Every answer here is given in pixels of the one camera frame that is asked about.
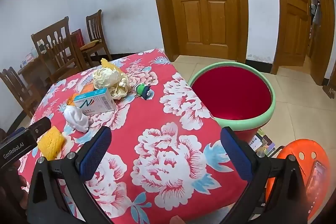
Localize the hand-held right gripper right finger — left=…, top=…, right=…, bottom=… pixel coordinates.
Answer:
left=220, top=126, right=307, bottom=224

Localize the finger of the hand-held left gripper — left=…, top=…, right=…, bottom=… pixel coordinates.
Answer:
left=3, top=127, right=27, bottom=141
left=28, top=117, right=52, bottom=140

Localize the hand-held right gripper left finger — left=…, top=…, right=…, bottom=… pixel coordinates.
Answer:
left=26, top=126, right=113, bottom=224

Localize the yellow foam net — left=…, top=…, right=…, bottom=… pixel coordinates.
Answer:
left=37, top=126, right=66, bottom=161
left=100, top=58, right=117, bottom=71

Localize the white tissue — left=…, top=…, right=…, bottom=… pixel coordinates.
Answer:
left=63, top=105, right=90, bottom=133

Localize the white cardboard box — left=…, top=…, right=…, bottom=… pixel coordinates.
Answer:
left=73, top=88, right=116, bottom=116

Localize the orange wrapper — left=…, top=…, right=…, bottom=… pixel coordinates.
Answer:
left=80, top=82, right=95, bottom=95

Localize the red bin with green rim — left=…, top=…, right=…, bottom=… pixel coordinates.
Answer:
left=188, top=61, right=277, bottom=142

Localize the small cream paper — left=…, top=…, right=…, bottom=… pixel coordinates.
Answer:
left=109, top=74, right=131, bottom=101

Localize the large cream paper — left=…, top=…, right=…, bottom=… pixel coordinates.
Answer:
left=93, top=66, right=124, bottom=90

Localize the person's left hand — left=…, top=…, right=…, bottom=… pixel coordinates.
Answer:
left=0, top=160, right=30, bottom=214

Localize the printed packaging pile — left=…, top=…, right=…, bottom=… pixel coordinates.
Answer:
left=248, top=132, right=285, bottom=159

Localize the dark wooden chair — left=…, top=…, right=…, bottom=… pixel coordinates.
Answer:
left=0, top=67, right=40, bottom=119

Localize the orange plastic stool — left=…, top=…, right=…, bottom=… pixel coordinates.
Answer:
left=265, top=139, right=332, bottom=224

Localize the wooden dining table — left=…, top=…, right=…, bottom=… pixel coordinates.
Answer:
left=18, top=55, right=53, bottom=84

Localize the red floral tablecloth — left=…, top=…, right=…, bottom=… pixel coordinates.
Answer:
left=16, top=49, right=252, bottom=224

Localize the large wooden chair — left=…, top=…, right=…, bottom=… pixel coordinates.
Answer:
left=31, top=17, right=87, bottom=83

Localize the smartphone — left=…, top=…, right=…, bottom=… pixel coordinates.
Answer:
left=306, top=161, right=327, bottom=211

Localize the yellow seat cushion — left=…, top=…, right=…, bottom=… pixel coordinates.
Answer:
left=80, top=40, right=101, bottom=51

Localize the wooden chair with cushion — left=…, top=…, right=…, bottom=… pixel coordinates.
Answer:
left=86, top=9, right=113, bottom=62

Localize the open wooden panel door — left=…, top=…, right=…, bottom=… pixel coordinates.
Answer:
left=270, top=0, right=336, bottom=86

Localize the closed wooden panel door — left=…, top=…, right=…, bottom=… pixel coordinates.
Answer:
left=146, top=0, right=249, bottom=63

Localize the green blue toy keychain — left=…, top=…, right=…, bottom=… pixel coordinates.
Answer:
left=134, top=84, right=153, bottom=101

